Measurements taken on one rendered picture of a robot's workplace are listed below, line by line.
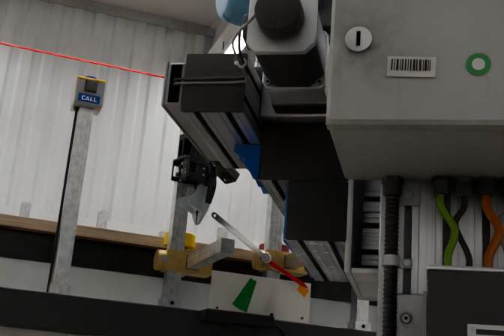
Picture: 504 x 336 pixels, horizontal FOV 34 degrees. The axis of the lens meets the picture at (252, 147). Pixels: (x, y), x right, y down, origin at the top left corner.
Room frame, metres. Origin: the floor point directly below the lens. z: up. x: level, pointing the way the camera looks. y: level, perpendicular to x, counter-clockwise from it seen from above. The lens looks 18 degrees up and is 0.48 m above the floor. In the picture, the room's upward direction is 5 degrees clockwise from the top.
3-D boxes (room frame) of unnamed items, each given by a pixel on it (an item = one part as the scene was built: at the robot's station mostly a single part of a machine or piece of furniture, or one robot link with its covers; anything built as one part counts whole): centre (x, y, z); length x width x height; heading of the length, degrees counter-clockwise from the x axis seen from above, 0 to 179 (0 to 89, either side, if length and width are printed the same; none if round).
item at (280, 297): (2.00, -0.05, 0.75); 0.26 x 0.01 x 0.10; 109
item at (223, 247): (1.89, 0.10, 0.81); 0.44 x 0.03 x 0.04; 19
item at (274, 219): (2.03, -0.07, 0.93); 0.04 x 0.04 x 0.48; 19
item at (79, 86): (1.87, 0.41, 1.18); 0.07 x 0.07 x 0.08; 19
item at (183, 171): (1.87, 0.13, 1.04); 0.09 x 0.08 x 0.12; 129
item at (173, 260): (1.96, 0.14, 0.81); 0.14 x 0.06 x 0.05; 109
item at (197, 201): (1.86, 0.12, 0.94); 0.06 x 0.03 x 0.09; 129
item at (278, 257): (2.04, -0.09, 0.85); 0.14 x 0.06 x 0.05; 109
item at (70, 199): (1.87, 0.41, 0.93); 0.05 x 0.05 x 0.45; 19
